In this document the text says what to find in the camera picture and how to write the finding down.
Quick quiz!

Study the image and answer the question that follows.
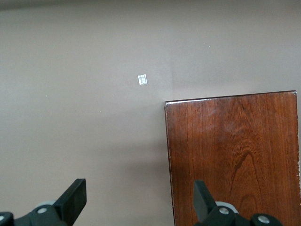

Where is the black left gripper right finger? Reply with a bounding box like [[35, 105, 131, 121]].
[[193, 180, 283, 226]]

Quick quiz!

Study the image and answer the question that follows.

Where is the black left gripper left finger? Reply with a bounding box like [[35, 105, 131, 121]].
[[0, 178, 87, 226]]

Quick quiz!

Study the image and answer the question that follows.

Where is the dark brown wooden cabinet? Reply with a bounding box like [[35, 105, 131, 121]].
[[164, 90, 301, 226]]

